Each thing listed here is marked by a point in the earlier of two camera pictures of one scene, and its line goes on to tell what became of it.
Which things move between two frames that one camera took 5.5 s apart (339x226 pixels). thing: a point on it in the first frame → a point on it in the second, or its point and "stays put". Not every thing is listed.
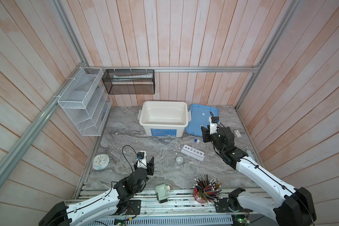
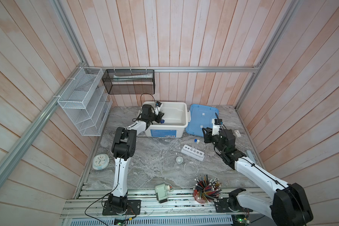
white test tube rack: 192,152 stays put
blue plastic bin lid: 199,117 stays put
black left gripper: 150,168 → 159,117
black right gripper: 205,134 stays put
